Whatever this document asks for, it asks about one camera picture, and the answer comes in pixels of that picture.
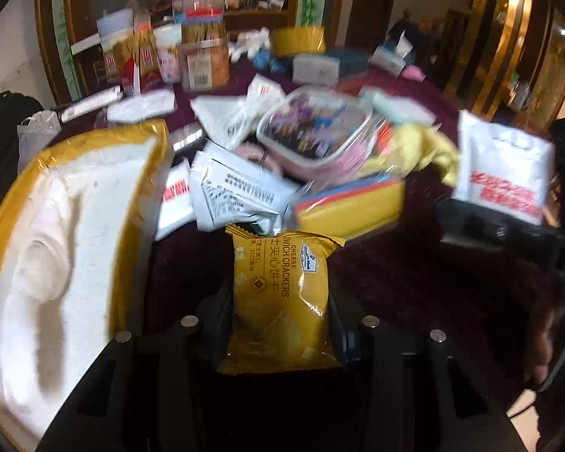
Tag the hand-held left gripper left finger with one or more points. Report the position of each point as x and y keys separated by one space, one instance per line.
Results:
x=221 y=320

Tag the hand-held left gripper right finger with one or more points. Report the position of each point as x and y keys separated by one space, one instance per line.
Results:
x=346 y=343

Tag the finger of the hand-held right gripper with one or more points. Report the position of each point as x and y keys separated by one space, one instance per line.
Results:
x=471 y=223

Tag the yellow cracker packet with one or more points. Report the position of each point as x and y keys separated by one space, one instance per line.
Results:
x=278 y=301

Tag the white pouch with red print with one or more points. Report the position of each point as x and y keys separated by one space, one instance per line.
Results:
x=501 y=160

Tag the white soft packet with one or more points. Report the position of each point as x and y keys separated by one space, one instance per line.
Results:
x=143 y=106

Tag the person's right hand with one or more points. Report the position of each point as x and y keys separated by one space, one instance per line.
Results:
x=544 y=348

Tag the yellow cloth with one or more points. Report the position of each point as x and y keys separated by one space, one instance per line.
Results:
x=419 y=150

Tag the multicoloured sponge cloth pack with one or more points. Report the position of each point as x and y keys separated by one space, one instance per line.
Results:
x=353 y=207

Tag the small white red-print pouch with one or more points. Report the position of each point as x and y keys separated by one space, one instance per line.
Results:
x=174 y=202

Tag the white sachets with black print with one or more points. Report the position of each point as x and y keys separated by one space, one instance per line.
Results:
x=240 y=188

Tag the mint green box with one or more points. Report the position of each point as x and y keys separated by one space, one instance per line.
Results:
x=398 y=106

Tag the yellow-wrapped white tissue pack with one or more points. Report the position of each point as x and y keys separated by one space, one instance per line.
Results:
x=75 y=254

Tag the pink small packet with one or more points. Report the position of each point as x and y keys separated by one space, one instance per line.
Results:
x=415 y=73

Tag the clear container with pink base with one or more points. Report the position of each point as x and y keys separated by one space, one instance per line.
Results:
x=315 y=127

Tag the open tissue box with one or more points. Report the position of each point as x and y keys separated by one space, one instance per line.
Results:
x=393 y=56

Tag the silver foil packet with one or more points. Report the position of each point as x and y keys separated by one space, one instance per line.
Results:
x=186 y=136

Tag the teal facial tissue pack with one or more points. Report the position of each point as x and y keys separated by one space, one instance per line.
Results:
x=348 y=61

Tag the yellow wrapped roll pack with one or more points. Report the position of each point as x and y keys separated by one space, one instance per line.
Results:
x=299 y=40

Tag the white toothpaste tube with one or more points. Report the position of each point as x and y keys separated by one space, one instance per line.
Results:
x=92 y=103

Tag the white plastic bag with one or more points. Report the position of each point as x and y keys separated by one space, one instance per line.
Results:
x=37 y=141

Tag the blue wrapped item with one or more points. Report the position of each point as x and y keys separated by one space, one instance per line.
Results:
x=261 y=61

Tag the black bag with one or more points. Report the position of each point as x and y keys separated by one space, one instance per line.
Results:
x=4 y=141

